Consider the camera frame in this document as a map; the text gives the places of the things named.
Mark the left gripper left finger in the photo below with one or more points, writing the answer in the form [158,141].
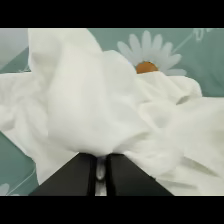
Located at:
[73,178]

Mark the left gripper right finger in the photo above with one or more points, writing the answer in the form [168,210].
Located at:
[130,180]

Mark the white shirt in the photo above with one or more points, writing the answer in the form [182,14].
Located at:
[93,106]

